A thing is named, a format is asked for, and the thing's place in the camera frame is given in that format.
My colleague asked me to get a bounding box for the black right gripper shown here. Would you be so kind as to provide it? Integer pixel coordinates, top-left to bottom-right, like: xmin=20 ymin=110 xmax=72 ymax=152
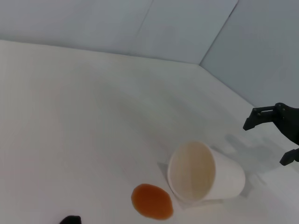
xmin=242 ymin=102 xmax=299 ymax=166

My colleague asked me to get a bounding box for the white paper cup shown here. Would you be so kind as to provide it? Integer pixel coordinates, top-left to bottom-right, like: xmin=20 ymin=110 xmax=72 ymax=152
xmin=167 ymin=140 xmax=246 ymax=203

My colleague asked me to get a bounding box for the dark cloth rag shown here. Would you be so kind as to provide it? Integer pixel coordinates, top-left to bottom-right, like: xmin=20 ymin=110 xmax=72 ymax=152
xmin=59 ymin=215 xmax=82 ymax=224

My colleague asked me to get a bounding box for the orange-brown liquid stain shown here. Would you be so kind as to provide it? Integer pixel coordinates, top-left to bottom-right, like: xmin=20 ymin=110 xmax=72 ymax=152
xmin=131 ymin=183 xmax=174 ymax=220

